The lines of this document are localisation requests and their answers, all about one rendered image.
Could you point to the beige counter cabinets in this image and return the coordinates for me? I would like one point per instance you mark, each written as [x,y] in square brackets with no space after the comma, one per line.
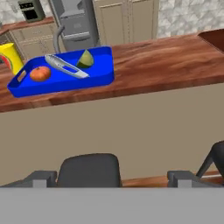
[35,40]

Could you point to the orange round squash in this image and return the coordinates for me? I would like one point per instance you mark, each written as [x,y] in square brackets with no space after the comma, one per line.
[40,73]

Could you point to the beige dining counter body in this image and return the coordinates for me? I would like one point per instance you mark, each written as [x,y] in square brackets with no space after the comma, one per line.
[116,128]

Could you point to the green lemon wedge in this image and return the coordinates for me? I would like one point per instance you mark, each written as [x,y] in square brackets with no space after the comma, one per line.
[85,60]

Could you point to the grey curved tap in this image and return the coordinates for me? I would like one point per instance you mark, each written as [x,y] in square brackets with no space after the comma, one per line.
[57,36]

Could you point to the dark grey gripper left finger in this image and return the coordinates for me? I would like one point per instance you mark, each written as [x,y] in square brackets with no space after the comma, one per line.
[43,178]

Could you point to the dark grey stool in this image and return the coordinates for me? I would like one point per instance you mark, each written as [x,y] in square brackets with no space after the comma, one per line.
[217,157]
[89,170]

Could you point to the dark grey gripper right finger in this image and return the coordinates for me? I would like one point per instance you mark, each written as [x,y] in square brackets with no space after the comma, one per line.
[182,178]

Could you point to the beige tall cupboards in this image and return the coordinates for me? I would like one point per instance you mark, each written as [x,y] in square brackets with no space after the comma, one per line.
[125,20]

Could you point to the dark toaster oven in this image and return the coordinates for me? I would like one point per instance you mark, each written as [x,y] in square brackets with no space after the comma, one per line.
[31,10]

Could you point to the grey fridge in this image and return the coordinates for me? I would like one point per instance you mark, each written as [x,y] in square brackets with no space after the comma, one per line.
[77,23]

